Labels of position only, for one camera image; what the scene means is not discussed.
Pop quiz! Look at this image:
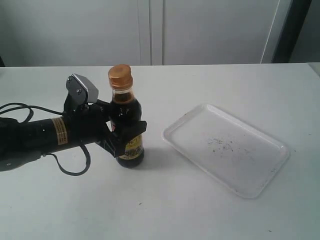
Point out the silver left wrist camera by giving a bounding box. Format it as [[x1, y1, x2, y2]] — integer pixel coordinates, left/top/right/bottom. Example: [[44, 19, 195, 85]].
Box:
[[66, 73, 99, 105]]

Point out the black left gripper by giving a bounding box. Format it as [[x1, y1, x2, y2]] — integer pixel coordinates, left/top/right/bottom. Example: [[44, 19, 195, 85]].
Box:
[[61, 94, 147, 158]]

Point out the white rectangular foam tray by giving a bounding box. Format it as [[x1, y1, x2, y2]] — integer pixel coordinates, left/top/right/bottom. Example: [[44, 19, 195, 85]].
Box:
[[162, 104, 290, 199]]

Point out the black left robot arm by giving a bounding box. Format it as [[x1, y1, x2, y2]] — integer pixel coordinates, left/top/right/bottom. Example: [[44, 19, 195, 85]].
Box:
[[0, 95, 147, 176]]

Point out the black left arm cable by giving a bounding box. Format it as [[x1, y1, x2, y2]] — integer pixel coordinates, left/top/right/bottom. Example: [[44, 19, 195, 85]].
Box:
[[0, 102, 91, 176]]

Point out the dark soy sauce bottle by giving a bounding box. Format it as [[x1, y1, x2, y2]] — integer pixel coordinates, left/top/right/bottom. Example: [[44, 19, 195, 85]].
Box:
[[108, 64, 145, 169]]

